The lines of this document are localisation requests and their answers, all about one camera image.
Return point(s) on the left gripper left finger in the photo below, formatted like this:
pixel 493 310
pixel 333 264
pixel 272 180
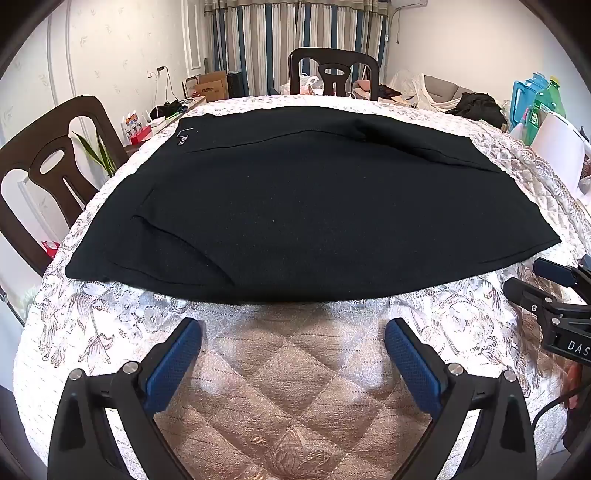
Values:
pixel 82 444

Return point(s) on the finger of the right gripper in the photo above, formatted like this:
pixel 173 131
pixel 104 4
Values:
pixel 566 276
pixel 532 299

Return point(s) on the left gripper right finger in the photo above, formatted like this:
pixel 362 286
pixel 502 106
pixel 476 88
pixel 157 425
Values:
pixel 502 444

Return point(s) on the black pants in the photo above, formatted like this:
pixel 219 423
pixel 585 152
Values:
pixel 308 204

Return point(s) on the white electric kettle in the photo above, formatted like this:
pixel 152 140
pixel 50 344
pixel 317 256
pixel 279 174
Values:
pixel 563 148

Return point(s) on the green plastic bottle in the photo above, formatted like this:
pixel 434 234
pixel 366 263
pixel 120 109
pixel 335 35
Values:
pixel 548 99

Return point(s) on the blue plastic jug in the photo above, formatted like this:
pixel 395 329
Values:
pixel 523 95

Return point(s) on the black bag on sofa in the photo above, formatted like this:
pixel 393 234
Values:
pixel 479 106

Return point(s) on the white quilted table cover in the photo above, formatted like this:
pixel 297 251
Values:
pixel 296 391

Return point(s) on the beige sofa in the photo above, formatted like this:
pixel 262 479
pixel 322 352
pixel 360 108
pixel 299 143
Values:
pixel 421 91

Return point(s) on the green potted plant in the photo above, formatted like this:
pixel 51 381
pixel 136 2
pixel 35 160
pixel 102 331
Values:
pixel 100 156

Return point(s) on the dark chair at left side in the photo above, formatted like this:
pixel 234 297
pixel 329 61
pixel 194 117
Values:
pixel 45 152

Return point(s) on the dark chair at far end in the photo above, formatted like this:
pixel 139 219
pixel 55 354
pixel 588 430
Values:
pixel 334 67

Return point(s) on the low white cabinet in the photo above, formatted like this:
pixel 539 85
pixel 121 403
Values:
pixel 163 115

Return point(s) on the striped curtain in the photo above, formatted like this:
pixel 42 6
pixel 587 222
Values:
pixel 255 38

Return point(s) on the cardboard box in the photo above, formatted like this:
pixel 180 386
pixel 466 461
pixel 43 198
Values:
pixel 213 86

